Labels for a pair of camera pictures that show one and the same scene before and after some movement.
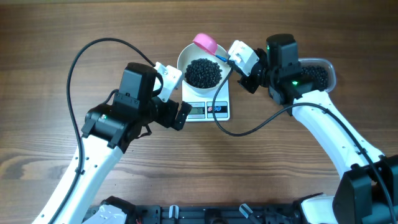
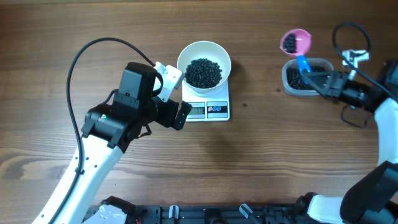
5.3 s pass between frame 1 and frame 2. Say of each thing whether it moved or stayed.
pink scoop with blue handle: moved
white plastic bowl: stayed
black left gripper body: stayed
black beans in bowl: stayed
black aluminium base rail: stayed
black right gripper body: moved
